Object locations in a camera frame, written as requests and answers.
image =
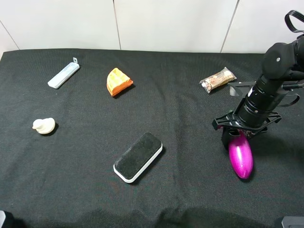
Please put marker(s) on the grey right base corner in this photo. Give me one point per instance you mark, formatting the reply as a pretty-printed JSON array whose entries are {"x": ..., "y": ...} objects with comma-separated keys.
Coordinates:
[{"x": 292, "y": 222}]

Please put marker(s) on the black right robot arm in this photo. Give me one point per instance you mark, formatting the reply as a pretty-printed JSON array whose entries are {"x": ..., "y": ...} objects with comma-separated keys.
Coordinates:
[{"x": 282, "y": 71}]

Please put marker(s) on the grey left base corner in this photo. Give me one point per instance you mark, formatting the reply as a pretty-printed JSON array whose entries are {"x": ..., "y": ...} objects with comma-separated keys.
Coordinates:
[{"x": 2, "y": 218}]

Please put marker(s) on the grey base corner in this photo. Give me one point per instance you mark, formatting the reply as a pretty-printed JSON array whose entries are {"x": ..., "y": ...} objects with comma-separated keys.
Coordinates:
[
  {"x": 2, "y": 218},
  {"x": 292, "y": 222}
]

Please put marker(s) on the purple toy eggplant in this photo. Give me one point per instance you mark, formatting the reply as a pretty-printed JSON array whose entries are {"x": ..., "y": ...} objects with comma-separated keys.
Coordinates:
[{"x": 240, "y": 155}]

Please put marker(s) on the black white board eraser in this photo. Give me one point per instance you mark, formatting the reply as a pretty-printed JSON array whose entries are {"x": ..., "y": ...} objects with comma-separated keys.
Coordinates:
[{"x": 138, "y": 157}]

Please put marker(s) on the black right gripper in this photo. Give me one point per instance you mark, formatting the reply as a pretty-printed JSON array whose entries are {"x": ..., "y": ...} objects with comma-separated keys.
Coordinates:
[{"x": 232, "y": 126}]

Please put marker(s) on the white toy duck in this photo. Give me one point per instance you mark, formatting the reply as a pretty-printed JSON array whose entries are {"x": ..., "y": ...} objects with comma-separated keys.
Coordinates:
[{"x": 44, "y": 126}]

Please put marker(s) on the translucent plastic case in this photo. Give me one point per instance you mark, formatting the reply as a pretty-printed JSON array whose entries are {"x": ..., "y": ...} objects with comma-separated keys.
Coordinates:
[{"x": 60, "y": 78}]

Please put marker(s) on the wrapped snack bar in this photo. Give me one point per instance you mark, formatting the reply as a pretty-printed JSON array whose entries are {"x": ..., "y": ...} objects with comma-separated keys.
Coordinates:
[{"x": 221, "y": 78}]

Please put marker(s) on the black table cloth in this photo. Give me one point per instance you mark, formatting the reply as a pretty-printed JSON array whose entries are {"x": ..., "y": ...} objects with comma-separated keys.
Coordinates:
[{"x": 65, "y": 179}]

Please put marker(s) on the orange waffle wedge toy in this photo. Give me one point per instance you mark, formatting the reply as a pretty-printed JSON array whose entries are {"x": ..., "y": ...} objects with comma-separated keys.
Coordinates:
[{"x": 117, "y": 81}]

